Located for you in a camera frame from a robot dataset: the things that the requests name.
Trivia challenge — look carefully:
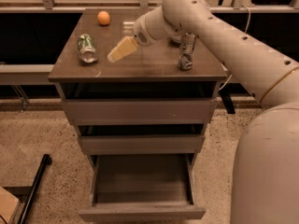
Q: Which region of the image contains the white cable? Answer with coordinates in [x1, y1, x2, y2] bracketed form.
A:
[218, 6, 252, 92]

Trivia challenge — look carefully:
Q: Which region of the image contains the green soda can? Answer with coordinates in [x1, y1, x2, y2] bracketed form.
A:
[77, 34, 97, 63]

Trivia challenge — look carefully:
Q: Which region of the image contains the orange fruit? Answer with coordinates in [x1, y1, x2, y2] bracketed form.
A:
[97, 11, 110, 26]

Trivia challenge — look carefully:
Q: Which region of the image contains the grey open bottom drawer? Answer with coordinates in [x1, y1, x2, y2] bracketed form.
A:
[79, 154, 206, 223]

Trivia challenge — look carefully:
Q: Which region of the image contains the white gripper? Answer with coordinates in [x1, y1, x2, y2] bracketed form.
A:
[107, 13, 164, 63]

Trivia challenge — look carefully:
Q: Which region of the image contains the grey drawer cabinet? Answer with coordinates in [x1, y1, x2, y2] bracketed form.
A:
[49, 9, 226, 165]

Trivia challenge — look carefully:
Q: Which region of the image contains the black table leg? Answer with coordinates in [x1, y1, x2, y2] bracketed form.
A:
[219, 88, 235, 114]

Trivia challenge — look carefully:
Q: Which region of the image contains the grey middle drawer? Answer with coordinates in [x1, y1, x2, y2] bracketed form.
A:
[78, 134, 205, 155]

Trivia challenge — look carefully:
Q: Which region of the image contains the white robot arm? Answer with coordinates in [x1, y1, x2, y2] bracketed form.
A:
[107, 0, 299, 224]

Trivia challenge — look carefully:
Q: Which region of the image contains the silver energy drink can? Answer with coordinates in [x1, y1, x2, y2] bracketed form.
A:
[178, 33, 196, 70]

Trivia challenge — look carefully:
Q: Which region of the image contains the wooden box bottom left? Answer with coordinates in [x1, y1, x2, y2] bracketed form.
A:
[0, 187, 20, 224]

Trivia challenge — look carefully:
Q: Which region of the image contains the grey top drawer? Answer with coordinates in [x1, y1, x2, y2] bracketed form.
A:
[62, 99, 216, 125]

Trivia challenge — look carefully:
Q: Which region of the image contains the black pole on floor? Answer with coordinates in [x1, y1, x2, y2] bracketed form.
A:
[17, 154, 52, 224]

